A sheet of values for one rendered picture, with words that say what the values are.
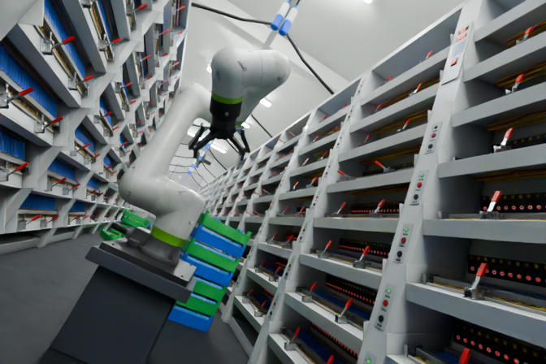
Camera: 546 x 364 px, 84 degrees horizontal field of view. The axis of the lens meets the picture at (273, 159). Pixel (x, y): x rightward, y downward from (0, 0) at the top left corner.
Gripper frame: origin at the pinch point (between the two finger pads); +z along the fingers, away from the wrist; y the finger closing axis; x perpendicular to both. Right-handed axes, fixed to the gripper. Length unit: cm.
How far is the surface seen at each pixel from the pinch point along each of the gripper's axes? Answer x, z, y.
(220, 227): -27, 69, -10
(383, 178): 4, 0, -64
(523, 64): 2, -50, -92
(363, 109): -61, 5, -87
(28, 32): -9, -33, 51
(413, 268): 43, -1, -52
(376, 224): 21, 7, -56
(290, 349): 40, 61, -33
